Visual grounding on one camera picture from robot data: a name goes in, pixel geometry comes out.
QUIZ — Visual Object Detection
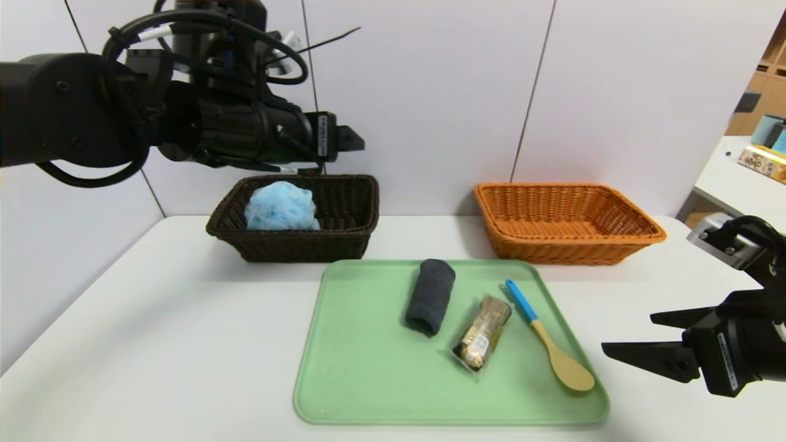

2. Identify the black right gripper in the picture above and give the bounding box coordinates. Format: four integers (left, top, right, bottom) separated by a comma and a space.
601, 290, 786, 398

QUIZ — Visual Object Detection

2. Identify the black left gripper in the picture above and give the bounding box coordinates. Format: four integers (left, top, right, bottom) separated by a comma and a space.
260, 101, 365, 164

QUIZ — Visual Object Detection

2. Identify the light blue bath loofah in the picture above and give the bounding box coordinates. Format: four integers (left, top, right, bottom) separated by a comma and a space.
244, 181, 321, 231

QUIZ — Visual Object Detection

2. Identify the wooden spoon with blue handle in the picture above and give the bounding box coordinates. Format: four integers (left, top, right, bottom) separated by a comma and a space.
505, 279, 596, 392

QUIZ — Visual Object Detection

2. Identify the dark grey towel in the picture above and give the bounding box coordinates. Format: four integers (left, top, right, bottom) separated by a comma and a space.
405, 258, 456, 337

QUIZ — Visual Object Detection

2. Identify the clear-wrapped brown snack packet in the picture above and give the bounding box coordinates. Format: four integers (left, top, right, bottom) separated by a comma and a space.
451, 295, 513, 375

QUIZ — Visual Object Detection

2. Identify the dark brown wicker basket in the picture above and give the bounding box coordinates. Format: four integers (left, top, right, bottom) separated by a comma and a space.
206, 174, 380, 263

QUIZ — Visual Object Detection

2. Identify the orange wicker basket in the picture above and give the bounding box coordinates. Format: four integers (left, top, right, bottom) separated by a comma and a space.
473, 182, 667, 266

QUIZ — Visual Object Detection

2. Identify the black zip tie tail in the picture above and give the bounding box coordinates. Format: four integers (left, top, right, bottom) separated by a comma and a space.
295, 26, 362, 57

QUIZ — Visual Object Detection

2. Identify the white office table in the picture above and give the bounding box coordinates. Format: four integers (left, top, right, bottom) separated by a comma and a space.
675, 135, 786, 222

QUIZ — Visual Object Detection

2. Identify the yellow printed snack box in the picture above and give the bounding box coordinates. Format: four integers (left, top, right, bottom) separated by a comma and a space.
737, 144, 786, 185

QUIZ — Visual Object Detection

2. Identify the blue cup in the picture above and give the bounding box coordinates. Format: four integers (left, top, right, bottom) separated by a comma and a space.
750, 114, 785, 148

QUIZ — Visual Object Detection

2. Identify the light green plastic tray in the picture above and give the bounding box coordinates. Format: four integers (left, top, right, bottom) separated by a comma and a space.
294, 259, 610, 426

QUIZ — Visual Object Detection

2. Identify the wooden shelf unit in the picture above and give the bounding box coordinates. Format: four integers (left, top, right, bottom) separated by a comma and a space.
725, 12, 786, 137

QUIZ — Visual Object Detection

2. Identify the thin black left gripper cable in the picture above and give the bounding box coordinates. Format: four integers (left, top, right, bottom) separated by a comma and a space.
209, 153, 326, 176

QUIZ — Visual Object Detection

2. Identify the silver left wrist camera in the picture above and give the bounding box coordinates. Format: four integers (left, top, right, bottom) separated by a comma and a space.
270, 31, 303, 71

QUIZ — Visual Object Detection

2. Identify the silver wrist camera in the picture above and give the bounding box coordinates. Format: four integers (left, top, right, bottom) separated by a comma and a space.
270, 31, 303, 71
687, 213, 753, 271

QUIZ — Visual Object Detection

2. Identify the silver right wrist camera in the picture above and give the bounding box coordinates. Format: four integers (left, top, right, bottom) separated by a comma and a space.
687, 213, 753, 271

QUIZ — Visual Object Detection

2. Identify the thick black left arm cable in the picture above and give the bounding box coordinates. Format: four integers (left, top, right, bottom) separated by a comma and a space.
101, 9, 309, 87

